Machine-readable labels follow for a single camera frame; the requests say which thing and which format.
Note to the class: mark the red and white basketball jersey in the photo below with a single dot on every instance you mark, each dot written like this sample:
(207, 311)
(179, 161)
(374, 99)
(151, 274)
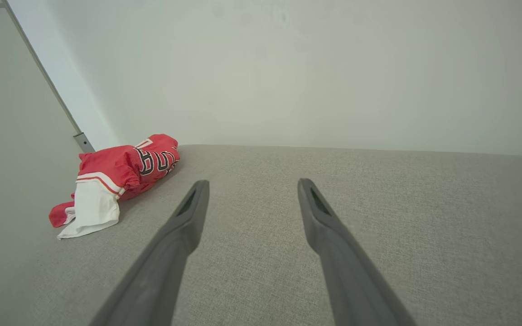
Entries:
(116, 170)

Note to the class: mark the grey metal frame strip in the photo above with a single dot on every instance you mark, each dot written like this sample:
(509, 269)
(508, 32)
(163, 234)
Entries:
(84, 142)

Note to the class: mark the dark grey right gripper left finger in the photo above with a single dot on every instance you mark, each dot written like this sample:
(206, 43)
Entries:
(166, 271)

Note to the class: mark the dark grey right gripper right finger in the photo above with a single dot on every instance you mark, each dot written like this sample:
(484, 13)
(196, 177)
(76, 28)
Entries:
(356, 280)

